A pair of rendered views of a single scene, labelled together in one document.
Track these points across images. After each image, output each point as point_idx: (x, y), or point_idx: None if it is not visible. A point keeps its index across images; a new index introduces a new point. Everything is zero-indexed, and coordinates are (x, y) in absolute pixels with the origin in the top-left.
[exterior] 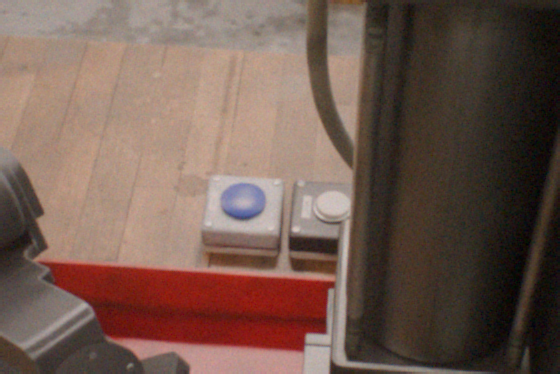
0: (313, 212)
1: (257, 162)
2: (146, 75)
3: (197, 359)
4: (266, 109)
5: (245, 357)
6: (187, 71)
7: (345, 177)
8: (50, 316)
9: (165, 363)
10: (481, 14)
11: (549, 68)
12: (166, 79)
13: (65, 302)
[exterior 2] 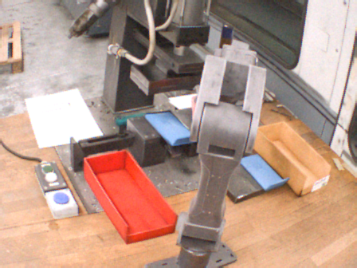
0: (55, 182)
1: (34, 211)
2: (9, 254)
3: (120, 201)
4: (9, 215)
5: (111, 191)
6: (1, 242)
7: (29, 189)
8: (239, 43)
9: (199, 88)
10: None
11: None
12: (8, 247)
13: (234, 43)
